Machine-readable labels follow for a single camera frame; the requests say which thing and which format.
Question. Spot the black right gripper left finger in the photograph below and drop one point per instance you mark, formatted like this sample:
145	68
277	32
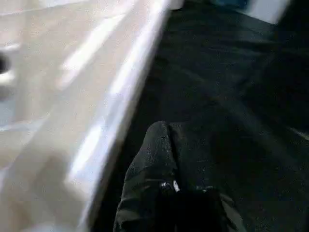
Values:
147	181

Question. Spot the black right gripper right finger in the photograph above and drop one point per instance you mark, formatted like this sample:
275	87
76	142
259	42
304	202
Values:
200	193

